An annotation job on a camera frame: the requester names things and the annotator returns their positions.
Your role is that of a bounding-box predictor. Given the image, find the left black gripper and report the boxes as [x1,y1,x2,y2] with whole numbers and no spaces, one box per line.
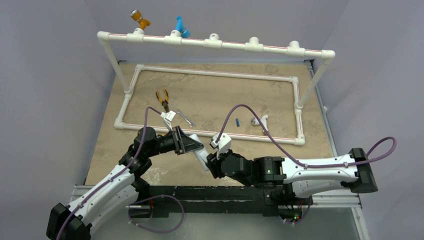
[146,125,203,158]

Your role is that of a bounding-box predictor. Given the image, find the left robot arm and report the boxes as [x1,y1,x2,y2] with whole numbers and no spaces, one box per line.
[46,126,209,240]

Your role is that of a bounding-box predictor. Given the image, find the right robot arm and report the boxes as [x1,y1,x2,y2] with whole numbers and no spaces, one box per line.
[205,148,378,204]

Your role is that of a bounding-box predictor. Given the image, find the silver wrench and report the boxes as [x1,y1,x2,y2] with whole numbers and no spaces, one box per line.
[176,109,196,128]

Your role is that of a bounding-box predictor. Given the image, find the white plastic faucet tap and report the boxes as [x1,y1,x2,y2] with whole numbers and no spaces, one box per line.
[251,114,269,135]

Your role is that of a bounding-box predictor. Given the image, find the blue faucet nozzle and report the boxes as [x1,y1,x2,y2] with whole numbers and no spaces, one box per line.
[175,15,191,39]

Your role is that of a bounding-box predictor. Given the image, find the orange faucet nozzle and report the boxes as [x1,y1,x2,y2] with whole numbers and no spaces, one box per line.
[130,9,151,30]

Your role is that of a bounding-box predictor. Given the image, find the aluminium table frame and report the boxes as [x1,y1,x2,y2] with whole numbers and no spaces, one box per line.
[66,59,372,240]

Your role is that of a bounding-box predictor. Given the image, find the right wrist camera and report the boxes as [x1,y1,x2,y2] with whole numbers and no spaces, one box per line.
[209,132,232,159]

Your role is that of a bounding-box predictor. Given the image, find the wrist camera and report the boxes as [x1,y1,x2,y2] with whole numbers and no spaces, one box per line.
[209,132,232,159]
[160,110,176,131]

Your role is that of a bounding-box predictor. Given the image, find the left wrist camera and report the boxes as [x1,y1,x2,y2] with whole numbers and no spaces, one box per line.
[160,110,176,131]

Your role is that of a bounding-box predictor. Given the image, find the yellow handled pliers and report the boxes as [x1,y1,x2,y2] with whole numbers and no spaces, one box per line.
[155,88,170,113]

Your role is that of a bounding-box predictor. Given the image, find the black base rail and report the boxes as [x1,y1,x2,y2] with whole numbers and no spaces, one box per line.
[128,185,313,221]

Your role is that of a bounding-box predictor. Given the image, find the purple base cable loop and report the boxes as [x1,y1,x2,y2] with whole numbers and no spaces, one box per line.
[128,193,187,234]

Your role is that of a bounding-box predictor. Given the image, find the white PVC pipe frame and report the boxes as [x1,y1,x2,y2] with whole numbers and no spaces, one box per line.
[97,28,336,146]

